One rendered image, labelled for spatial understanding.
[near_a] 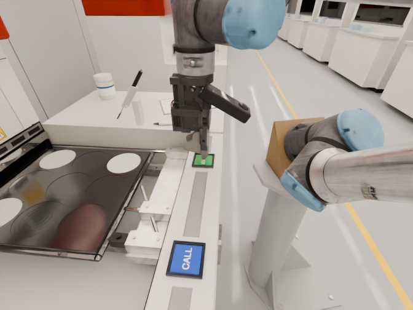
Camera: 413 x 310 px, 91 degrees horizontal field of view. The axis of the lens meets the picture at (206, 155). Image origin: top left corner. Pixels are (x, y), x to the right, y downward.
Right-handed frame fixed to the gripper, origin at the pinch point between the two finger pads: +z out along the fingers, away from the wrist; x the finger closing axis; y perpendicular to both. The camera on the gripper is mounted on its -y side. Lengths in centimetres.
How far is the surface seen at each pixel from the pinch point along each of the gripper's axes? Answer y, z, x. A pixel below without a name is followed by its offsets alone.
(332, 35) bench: -268, 31, -582
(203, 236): -1.4, 2.0, 21.7
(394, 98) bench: -256, 80, -277
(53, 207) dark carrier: 35.9, 8.1, 13.7
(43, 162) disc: 51, 8, -2
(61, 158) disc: 46.8, 8.1, -4.7
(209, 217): -2.2, 2.0, 17.6
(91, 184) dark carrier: 30.8, 8.1, 5.4
